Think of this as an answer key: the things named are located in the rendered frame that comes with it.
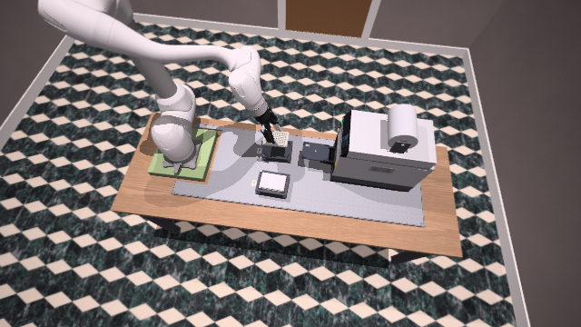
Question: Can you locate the white cylinder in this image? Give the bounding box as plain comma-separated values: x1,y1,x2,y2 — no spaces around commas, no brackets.
388,104,419,149

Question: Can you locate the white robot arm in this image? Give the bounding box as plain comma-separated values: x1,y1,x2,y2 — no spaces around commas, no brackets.
38,0,268,174

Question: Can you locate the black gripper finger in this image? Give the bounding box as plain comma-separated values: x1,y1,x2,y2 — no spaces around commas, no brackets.
269,108,282,132
261,121,279,146

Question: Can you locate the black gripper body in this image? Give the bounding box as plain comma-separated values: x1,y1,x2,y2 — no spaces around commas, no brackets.
254,107,271,127

